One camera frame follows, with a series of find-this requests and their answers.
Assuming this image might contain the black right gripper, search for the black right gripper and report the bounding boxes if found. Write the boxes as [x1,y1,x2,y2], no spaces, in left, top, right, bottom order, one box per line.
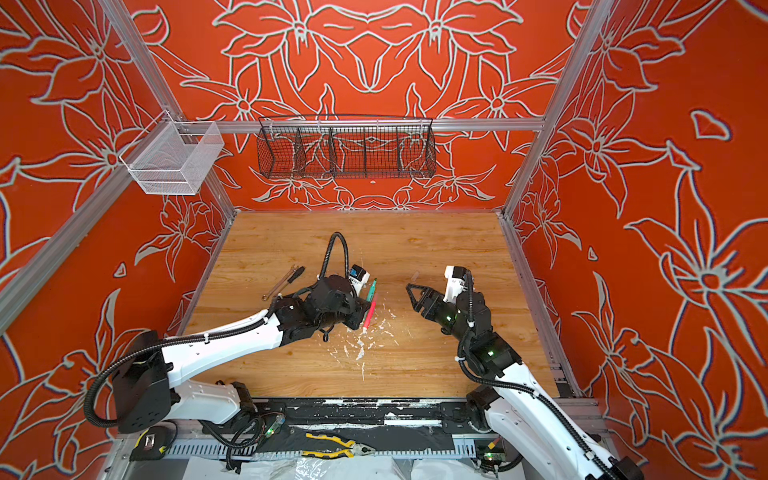
[406,283,477,352]

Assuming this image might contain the pink highlighter pen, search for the pink highlighter pen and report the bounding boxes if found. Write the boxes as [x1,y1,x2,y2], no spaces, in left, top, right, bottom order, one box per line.
[363,298,377,332]

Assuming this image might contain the green highlighter pen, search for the green highlighter pen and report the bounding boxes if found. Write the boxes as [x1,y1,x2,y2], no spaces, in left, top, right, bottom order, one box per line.
[367,278,377,302]

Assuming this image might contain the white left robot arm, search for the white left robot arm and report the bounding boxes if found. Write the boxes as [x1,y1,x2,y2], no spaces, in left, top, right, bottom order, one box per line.
[83,232,371,434]

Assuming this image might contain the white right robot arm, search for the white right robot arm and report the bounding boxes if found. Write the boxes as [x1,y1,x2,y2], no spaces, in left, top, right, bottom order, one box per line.
[406,266,644,479]

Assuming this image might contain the white mesh basket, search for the white mesh basket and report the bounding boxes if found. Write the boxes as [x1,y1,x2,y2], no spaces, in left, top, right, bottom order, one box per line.
[120,121,224,195]

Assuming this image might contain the left tape measure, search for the left tape measure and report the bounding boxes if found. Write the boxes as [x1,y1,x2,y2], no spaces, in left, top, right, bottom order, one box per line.
[129,423,177,462]

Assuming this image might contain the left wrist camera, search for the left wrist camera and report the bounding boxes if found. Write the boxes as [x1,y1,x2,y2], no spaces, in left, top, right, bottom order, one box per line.
[349,264,370,295]

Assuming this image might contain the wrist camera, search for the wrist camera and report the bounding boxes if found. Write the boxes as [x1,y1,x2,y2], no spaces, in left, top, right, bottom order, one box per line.
[349,264,370,295]
[443,265,467,304]

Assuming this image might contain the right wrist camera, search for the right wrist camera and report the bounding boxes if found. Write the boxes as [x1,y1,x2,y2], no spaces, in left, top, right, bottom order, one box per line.
[443,265,467,304]

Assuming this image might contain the black handled screwdriver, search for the black handled screwdriver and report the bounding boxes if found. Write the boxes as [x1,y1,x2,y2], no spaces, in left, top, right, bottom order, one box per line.
[275,266,305,294]

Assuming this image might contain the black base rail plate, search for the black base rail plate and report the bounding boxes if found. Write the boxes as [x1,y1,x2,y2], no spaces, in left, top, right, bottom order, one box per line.
[254,397,489,434]

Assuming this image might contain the yellow handled pliers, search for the yellow handled pliers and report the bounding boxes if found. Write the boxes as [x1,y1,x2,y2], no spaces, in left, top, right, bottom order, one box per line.
[301,433,376,460]

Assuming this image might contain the grey cable duct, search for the grey cable duct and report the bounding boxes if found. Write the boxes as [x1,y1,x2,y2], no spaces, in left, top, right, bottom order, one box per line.
[161,436,481,461]

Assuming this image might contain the black wire basket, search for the black wire basket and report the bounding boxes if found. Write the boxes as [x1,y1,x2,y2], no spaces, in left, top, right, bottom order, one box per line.
[256,116,437,180]

